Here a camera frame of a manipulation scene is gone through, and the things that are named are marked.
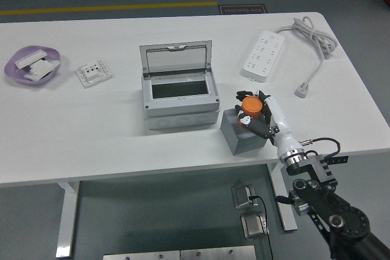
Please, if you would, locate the grey cube with round recess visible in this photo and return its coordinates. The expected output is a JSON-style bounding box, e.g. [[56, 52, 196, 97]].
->
[[219, 108, 278, 156]]

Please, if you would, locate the purple shallow bowl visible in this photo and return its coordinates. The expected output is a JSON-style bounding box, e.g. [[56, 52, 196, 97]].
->
[[4, 46, 62, 85]]

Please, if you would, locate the orange cylinder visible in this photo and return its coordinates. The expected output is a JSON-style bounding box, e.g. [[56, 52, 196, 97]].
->
[[240, 96, 264, 120]]

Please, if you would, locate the grey metal plate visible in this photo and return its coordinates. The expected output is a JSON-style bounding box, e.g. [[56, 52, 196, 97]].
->
[[102, 250, 180, 260], [180, 245, 257, 260]]

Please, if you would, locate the white power cord with plug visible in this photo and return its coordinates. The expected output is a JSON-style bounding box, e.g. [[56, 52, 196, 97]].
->
[[274, 17, 338, 99]]

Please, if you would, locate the long white plastic part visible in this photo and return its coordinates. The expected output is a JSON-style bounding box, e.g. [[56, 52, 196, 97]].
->
[[14, 49, 48, 69]]

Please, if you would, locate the metal floor socket box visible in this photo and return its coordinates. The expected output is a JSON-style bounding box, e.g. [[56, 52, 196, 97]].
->
[[240, 213, 269, 239], [231, 184, 258, 210]]

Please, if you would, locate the black floor cable with plug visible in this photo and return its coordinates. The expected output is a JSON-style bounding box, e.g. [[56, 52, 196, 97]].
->
[[249, 194, 274, 260]]

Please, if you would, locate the white table leg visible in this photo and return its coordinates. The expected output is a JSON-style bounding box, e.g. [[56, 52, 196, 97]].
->
[[268, 162, 299, 232], [55, 180, 80, 258]]

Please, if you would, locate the grey box with clear lid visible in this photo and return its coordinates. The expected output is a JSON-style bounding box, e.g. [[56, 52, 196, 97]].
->
[[139, 40, 221, 130]]

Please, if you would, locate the white square socket panel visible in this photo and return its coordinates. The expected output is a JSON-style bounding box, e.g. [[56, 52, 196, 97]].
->
[[74, 59, 114, 89]]

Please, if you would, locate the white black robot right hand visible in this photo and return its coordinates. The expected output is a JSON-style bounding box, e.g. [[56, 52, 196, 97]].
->
[[235, 89, 305, 160]]

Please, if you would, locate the white power strip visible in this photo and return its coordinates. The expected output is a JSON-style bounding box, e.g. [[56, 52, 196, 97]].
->
[[241, 30, 286, 83]]

